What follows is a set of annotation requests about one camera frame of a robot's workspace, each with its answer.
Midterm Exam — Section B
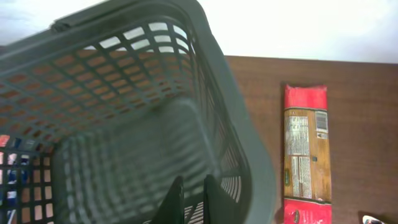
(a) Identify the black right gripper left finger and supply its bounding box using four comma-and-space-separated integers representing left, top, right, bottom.
150, 176, 184, 224

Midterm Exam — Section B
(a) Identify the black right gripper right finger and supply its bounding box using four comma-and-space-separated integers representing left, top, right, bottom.
203, 175, 235, 224

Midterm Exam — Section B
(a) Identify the beige clear snack bag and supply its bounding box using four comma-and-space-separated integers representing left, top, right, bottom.
362, 215, 385, 224

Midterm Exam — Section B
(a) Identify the red brown biscuit packet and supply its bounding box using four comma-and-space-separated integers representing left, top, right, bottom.
284, 85, 332, 224

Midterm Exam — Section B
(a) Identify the grey plastic lattice basket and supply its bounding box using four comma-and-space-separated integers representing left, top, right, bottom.
1, 1, 276, 223

